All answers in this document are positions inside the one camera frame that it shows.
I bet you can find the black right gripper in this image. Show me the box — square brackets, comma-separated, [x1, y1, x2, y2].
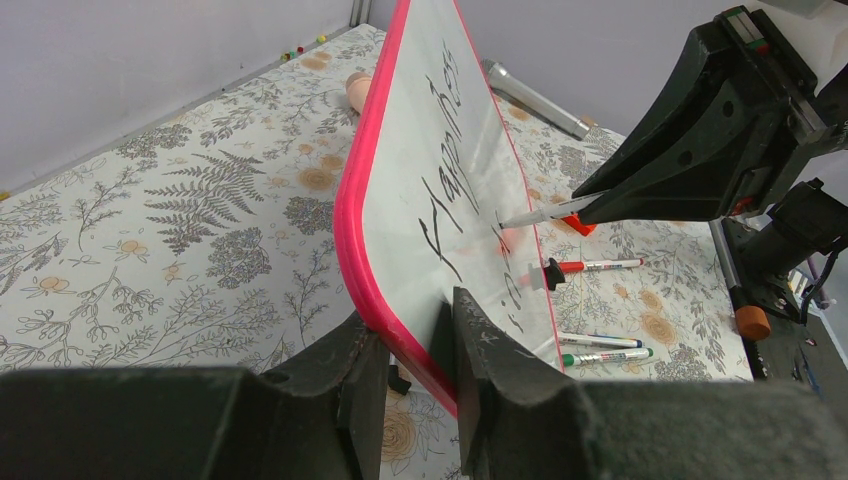
[573, 5, 847, 224]

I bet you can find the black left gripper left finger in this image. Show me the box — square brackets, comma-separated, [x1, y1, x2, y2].
[1, 315, 389, 479]

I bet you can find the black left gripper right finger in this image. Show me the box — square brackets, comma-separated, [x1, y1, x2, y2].
[452, 287, 847, 479]

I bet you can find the black whiteboard marker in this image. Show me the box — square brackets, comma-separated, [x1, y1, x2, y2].
[499, 191, 605, 229]

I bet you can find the pink framed whiteboard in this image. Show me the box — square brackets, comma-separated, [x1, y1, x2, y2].
[333, 1, 556, 412]

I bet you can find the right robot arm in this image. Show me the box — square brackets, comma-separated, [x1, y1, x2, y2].
[574, 6, 847, 289]

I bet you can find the green whiteboard marker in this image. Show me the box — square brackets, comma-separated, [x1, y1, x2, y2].
[562, 347, 654, 367]

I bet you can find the blue whiteboard marker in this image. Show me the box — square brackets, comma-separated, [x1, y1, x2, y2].
[558, 332, 644, 349]

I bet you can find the black whiteboard foot right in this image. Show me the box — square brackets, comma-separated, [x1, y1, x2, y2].
[543, 258, 565, 291]

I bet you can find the red whiteboard marker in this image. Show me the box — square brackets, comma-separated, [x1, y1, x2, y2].
[558, 258, 645, 273]

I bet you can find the small red block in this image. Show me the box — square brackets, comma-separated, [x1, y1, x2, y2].
[562, 214, 596, 237]

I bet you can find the floral patterned table mat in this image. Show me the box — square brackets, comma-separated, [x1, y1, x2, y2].
[0, 23, 757, 480]

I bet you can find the silver toy microphone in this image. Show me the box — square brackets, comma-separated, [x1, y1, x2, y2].
[481, 58, 591, 140]

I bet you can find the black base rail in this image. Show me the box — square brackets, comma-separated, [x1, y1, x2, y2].
[709, 218, 824, 396]

